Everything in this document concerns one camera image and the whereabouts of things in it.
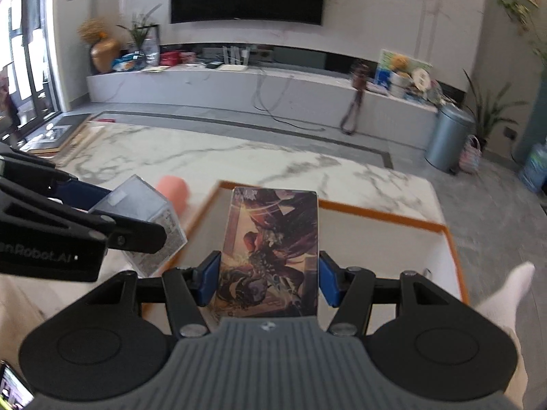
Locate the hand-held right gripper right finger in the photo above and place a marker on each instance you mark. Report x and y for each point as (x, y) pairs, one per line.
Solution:
(328, 282)

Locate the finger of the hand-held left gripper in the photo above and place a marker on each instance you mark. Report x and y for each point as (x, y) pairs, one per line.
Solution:
(77, 188)
(136, 235)

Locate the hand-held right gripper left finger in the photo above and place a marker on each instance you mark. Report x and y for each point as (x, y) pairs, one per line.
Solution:
(211, 279)

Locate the clear cube box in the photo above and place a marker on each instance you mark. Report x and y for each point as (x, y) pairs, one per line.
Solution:
(141, 198)

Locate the orange storage box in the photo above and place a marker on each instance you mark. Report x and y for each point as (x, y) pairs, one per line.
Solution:
(384, 256)

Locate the illustrated card box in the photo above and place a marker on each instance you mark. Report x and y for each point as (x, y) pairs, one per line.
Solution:
(269, 243)

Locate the framed picture on floor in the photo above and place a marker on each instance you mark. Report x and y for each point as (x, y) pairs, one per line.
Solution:
(55, 134)

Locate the blue snack packet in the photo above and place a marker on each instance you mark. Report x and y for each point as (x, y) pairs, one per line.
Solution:
(128, 63)

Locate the gold vase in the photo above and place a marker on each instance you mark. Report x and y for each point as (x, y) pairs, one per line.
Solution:
(104, 55)

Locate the smartphone with lit screen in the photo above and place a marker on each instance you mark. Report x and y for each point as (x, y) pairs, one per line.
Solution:
(13, 388)

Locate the loose paper sheets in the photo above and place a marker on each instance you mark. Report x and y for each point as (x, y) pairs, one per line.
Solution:
(154, 68)

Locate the dried flower bunch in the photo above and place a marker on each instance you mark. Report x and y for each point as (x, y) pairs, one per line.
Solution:
(92, 32)

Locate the silver pouch bag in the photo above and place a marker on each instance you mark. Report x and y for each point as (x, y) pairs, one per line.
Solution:
(150, 49)

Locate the red box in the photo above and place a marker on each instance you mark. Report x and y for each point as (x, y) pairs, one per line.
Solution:
(171, 58)

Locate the green grass plant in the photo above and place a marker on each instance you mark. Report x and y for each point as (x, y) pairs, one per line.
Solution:
(139, 30)

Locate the person's white socked foot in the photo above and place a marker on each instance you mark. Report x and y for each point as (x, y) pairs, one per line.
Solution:
(508, 299)

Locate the black phone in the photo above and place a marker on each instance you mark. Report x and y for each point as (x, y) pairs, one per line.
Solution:
(213, 64)

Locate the grey pedal trash can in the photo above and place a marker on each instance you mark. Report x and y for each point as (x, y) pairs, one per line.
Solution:
(448, 136)

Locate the pink woven basket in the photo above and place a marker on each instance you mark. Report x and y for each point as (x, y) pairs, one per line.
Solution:
(470, 156)

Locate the white router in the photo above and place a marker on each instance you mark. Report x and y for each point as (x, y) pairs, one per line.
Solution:
(236, 62)

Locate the round white plate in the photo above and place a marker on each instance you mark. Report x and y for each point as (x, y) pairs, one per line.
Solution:
(420, 79)

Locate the sunflower picture board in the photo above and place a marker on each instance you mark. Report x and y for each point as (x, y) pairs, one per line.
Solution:
(397, 62)

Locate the potted long-leaf plant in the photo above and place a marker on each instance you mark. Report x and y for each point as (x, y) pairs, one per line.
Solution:
(487, 111)

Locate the blue water jug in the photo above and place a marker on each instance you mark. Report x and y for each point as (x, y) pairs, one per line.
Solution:
(534, 166)

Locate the leafy branch plant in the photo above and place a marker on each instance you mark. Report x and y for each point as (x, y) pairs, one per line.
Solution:
(525, 21)

